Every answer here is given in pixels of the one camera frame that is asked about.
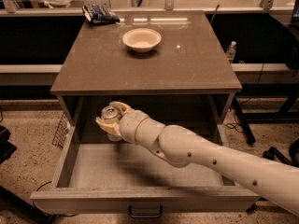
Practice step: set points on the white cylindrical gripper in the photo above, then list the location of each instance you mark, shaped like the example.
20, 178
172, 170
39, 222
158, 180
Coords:
129, 126

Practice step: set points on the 7up soda can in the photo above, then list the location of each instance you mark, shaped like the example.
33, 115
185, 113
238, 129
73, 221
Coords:
110, 112

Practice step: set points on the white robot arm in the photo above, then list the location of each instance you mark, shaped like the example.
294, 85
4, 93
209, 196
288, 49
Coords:
180, 147

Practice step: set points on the open grey top drawer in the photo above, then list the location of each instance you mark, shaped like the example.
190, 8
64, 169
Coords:
96, 175

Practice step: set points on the grey cabinet with top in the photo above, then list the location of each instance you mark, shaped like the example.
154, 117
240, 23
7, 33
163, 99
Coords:
189, 60

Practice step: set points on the white paper bowl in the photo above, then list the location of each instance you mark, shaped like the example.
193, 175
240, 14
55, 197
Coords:
141, 40

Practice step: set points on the blue chip bag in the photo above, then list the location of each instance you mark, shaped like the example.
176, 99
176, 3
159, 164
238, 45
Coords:
99, 14

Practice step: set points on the clear plastic water bottle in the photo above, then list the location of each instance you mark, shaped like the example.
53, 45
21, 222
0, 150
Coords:
231, 51

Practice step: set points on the black table leg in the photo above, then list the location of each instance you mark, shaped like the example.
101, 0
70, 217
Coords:
245, 126

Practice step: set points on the black equipment at left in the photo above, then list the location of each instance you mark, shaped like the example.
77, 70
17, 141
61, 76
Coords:
16, 179

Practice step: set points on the black office chair base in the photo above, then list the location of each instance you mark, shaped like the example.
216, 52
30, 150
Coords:
280, 153

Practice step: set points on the wire mesh rack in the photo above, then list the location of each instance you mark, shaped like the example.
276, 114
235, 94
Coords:
61, 132

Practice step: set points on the black metal drawer handle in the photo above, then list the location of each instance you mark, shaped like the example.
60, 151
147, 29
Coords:
145, 212

